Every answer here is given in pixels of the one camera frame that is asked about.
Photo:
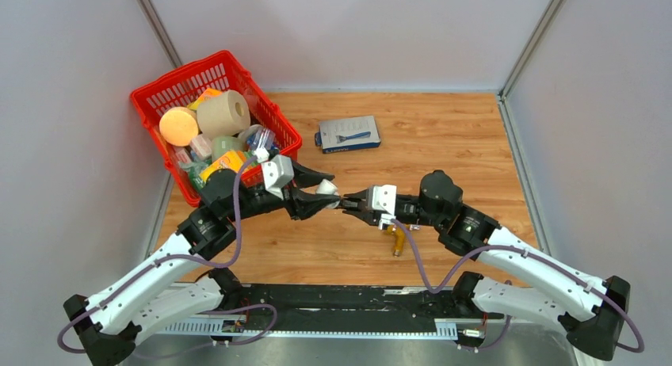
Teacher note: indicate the pale green soap bottle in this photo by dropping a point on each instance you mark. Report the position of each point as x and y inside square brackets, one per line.
[222, 144]

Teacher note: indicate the dark grey metal faucet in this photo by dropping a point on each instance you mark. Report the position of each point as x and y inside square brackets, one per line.
[349, 203]

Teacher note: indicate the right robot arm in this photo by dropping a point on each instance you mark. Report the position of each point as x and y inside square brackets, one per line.
[588, 310]

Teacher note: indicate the red plastic basket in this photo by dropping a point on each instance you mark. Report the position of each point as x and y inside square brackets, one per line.
[182, 85]

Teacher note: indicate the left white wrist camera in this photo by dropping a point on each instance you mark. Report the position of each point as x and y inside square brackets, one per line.
[276, 169]

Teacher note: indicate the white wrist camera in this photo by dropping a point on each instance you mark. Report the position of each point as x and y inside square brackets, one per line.
[276, 169]
[383, 203]

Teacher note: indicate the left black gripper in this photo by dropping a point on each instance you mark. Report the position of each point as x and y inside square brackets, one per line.
[299, 204]

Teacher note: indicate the white pvc elbow fitting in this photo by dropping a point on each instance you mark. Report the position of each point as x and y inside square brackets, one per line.
[328, 194]

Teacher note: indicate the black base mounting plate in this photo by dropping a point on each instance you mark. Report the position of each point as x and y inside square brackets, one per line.
[347, 311]

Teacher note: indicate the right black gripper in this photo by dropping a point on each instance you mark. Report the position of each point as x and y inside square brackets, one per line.
[368, 217]

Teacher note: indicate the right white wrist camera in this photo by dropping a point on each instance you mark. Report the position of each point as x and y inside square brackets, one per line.
[383, 203]

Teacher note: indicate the yellow orange snack packet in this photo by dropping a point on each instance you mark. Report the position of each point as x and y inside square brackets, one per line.
[231, 160]

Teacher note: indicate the yellow brass tap valve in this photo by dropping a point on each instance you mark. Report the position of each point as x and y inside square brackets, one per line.
[400, 239]

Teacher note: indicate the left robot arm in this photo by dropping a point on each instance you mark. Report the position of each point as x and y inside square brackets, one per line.
[181, 278]

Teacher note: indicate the grey blue razor box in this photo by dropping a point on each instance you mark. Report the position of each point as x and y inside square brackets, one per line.
[347, 134]

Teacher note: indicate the brown toilet paper roll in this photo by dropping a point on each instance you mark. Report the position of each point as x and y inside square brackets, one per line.
[225, 114]

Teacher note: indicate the orange round sponge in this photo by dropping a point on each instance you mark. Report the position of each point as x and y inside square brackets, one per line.
[178, 126]

